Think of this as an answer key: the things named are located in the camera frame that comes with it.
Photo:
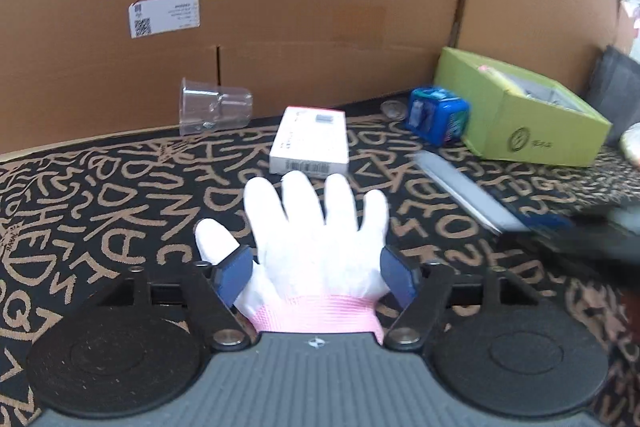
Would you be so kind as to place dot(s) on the black lettered tablecloth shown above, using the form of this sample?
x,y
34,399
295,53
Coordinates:
x,y
125,207

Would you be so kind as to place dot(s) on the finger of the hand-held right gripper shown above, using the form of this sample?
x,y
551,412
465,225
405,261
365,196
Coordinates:
x,y
550,227

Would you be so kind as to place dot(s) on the green cardboard box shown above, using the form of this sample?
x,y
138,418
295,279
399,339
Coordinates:
x,y
530,132

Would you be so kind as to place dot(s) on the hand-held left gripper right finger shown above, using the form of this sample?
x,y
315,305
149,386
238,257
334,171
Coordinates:
x,y
398,275

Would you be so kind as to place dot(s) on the clear round lid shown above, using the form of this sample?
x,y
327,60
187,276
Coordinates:
x,y
393,110

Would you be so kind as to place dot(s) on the white glove with pink cuff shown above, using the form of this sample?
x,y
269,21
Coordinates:
x,y
310,247

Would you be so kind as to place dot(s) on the white paper label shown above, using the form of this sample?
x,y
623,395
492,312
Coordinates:
x,y
165,14

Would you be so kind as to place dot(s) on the blue cube container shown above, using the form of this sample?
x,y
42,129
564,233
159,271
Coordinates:
x,y
437,114

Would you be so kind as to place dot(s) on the grey long packet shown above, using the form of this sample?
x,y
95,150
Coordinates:
x,y
460,187

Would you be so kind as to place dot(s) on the dark grey cushion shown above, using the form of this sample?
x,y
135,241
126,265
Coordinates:
x,y
612,82

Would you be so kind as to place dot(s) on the white box with pink edge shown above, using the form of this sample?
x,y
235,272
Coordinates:
x,y
312,139

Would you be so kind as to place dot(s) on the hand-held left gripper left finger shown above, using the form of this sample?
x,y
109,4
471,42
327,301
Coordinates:
x,y
234,271

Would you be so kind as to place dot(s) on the white cloth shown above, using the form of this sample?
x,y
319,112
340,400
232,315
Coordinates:
x,y
632,142

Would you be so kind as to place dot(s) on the clear plastic cup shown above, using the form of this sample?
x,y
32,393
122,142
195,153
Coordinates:
x,y
212,107

